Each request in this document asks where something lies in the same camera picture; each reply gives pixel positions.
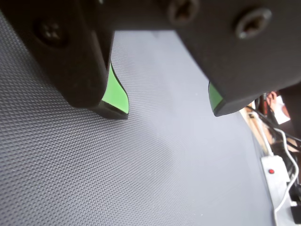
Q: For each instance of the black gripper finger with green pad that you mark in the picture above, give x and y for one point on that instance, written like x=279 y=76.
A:
x=65 y=58
x=247 y=58

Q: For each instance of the small white paper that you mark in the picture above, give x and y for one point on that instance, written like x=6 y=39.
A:
x=282 y=113

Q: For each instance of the white power strip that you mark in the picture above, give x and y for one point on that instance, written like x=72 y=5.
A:
x=272 y=179

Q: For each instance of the grey textured mat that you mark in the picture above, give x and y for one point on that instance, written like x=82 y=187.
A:
x=141 y=164

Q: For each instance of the black plug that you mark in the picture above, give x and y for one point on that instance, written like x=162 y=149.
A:
x=296 y=212

